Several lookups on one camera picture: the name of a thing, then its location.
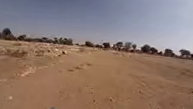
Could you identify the brown bare dirt ground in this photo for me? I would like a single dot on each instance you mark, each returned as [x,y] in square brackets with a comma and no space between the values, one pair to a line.
[102,77]

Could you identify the row of trees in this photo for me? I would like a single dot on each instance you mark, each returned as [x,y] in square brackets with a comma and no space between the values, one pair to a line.
[145,48]

